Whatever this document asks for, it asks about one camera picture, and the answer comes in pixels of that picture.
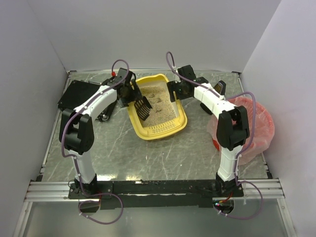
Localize black litter scoop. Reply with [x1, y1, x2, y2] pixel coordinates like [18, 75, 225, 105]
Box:
[134, 95, 152, 121]

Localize yellow litter box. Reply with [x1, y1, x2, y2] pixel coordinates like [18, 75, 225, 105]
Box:
[127, 74, 188, 140]

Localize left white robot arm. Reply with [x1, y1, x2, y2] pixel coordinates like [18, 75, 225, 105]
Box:
[58, 68, 137, 197]

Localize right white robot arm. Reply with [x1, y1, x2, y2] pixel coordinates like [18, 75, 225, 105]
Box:
[167, 65, 250, 191]

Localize cat litter pellets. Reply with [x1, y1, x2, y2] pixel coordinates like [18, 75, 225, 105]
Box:
[140, 86, 176, 127]

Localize black flat box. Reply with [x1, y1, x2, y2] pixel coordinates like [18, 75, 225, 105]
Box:
[58, 80, 117, 124]

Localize black metronome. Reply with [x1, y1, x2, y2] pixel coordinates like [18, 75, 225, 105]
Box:
[199, 80, 227, 116]

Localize red basket with bag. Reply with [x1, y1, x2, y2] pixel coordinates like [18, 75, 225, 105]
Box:
[206, 96, 275, 165]

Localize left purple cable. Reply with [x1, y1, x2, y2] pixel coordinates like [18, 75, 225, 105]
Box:
[60, 59, 130, 225]

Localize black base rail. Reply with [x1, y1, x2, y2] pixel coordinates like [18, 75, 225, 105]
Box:
[68, 179, 244, 210]

